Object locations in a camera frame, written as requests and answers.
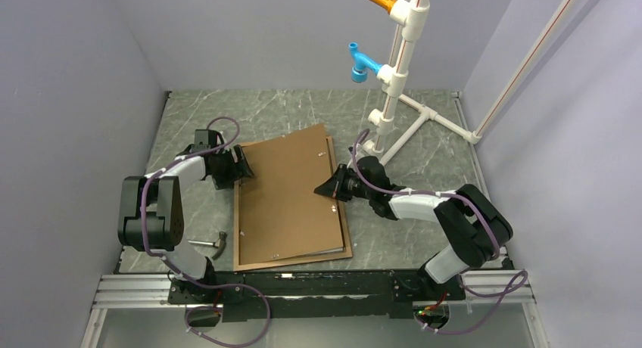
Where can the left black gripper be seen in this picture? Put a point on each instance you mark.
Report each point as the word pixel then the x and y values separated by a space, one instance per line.
pixel 239 170

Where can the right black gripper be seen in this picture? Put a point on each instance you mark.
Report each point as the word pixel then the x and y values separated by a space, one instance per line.
pixel 334 188

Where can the brown cardboard backing board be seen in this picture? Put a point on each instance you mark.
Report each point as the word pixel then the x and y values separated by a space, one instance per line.
pixel 279 214

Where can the brown wooden picture frame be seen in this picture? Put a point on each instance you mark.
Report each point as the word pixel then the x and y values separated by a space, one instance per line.
pixel 297 260

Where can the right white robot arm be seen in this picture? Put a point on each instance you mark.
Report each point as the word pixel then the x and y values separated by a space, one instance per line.
pixel 474 227

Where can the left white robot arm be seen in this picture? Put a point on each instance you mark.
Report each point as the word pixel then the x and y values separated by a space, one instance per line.
pixel 151 212

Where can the small claw hammer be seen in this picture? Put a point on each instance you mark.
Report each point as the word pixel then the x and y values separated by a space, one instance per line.
pixel 219 245

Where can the blue pipe fitting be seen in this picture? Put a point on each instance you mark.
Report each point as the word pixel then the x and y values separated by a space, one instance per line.
pixel 362 64

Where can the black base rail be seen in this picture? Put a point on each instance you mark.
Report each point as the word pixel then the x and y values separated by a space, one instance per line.
pixel 317 294

